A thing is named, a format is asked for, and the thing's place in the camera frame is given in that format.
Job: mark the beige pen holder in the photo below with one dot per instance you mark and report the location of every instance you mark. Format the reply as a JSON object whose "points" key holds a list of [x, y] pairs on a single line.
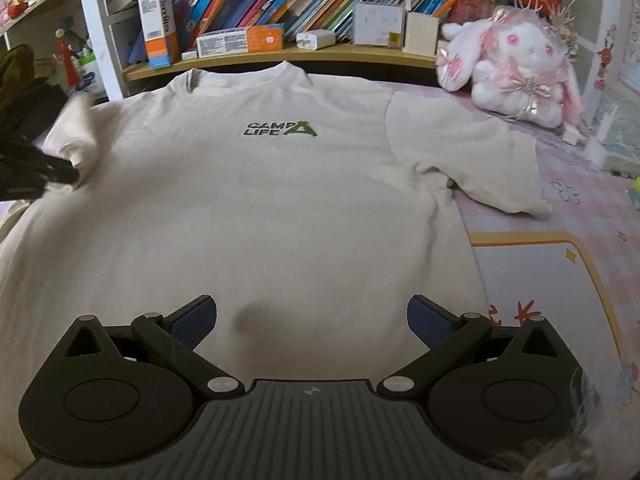
{"points": [[421, 35]]}

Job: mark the blue white box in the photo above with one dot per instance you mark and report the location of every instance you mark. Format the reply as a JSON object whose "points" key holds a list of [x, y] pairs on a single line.
{"points": [[625, 150]]}

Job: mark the white cube box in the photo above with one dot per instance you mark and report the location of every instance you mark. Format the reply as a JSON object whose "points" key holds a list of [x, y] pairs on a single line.
{"points": [[377, 25]]}

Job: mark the flat orange white carton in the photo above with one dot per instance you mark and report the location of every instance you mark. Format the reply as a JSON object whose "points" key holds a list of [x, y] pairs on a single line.
{"points": [[240, 40]]}

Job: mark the black chair back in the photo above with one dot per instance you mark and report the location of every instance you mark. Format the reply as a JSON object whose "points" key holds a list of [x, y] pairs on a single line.
{"points": [[47, 102]]}

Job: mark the pale fluffy cloth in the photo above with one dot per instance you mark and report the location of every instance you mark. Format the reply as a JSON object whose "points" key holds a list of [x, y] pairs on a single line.
{"points": [[607, 435]]}

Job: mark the olive green cloth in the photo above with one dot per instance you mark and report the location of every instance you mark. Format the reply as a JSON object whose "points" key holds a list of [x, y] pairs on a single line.
{"points": [[15, 80]]}

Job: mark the wooden shelf board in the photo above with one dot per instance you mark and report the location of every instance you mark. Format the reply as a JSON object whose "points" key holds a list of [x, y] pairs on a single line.
{"points": [[280, 62]]}

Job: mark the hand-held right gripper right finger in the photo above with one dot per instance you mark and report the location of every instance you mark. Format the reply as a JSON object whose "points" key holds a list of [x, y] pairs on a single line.
{"points": [[425, 321]]}

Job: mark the red hanging ornament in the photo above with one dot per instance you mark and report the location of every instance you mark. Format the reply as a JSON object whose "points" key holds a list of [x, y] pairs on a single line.
{"points": [[605, 60]]}

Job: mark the white charger box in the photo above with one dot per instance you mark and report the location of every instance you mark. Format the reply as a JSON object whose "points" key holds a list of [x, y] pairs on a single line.
{"points": [[599, 140]]}

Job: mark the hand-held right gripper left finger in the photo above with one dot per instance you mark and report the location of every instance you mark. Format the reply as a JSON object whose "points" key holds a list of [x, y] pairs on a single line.
{"points": [[197, 321]]}

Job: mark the white power adapter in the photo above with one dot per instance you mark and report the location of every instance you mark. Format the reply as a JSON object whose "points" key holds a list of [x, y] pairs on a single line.
{"points": [[316, 40]]}

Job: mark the tall white orange carton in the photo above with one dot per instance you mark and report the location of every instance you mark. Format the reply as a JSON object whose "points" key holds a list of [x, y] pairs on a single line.
{"points": [[159, 30]]}

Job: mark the cream t-shirt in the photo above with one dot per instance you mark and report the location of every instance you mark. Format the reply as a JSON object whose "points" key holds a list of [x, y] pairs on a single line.
{"points": [[260, 210]]}

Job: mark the small white plug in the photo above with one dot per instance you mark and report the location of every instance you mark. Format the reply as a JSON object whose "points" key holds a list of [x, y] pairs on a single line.
{"points": [[575, 134]]}

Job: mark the white shelf post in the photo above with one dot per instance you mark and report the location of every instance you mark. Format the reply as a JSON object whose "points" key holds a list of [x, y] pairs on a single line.
{"points": [[102, 35]]}

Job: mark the white pink bunny plush toy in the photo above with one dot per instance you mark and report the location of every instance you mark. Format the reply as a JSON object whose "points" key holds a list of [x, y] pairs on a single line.
{"points": [[515, 70]]}

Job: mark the green lid wipes canister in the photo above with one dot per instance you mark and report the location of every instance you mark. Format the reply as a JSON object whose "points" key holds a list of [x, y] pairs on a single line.
{"points": [[89, 77]]}

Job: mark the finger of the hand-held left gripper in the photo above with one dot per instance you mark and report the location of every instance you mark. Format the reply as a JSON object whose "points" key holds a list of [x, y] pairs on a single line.
{"points": [[50, 167], [22, 191]]}

